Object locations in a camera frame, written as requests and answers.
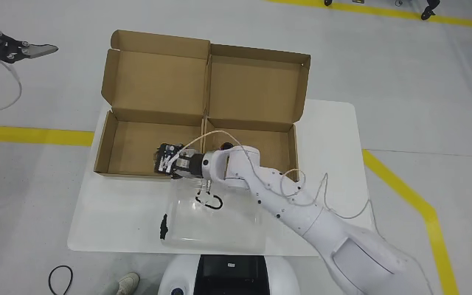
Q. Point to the small black rubber part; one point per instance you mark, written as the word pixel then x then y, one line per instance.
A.
pixel 163 226

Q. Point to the person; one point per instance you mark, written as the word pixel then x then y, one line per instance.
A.
pixel 429 9
pixel 127 284

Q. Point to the clear plastic tray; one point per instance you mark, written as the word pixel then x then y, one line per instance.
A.
pixel 217 228

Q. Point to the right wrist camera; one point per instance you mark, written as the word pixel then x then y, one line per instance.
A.
pixel 166 158

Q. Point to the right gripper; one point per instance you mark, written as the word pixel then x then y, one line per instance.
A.
pixel 191 165

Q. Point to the robot body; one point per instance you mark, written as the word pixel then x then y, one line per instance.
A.
pixel 228 274

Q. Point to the shallow cardboard box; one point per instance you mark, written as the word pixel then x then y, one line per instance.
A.
pixel 254 92
pixel 155 88

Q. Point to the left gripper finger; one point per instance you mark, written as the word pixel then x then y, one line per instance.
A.
pixel 37 50

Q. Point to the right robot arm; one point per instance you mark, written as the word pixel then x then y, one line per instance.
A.
pixel 317 221

